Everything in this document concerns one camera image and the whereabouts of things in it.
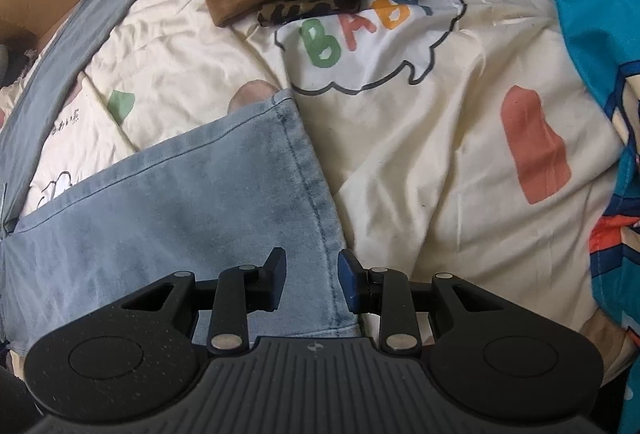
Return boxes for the blue-grey denim pants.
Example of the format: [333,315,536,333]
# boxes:
[1,0,358,354]

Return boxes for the teal patterned blanket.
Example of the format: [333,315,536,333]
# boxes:
[476,0,640,434]

